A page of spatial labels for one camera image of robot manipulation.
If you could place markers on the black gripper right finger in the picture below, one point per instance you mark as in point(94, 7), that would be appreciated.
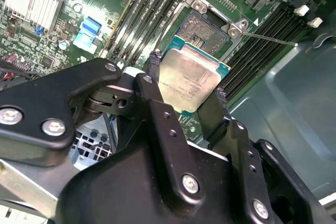
point(249, 182)

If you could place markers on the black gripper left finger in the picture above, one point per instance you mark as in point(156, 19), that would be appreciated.
point(39, 103)

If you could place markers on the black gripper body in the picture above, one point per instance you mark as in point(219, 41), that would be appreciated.
point(126, 190)

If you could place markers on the CPU with silver top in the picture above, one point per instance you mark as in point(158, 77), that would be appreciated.
point(189, 77)

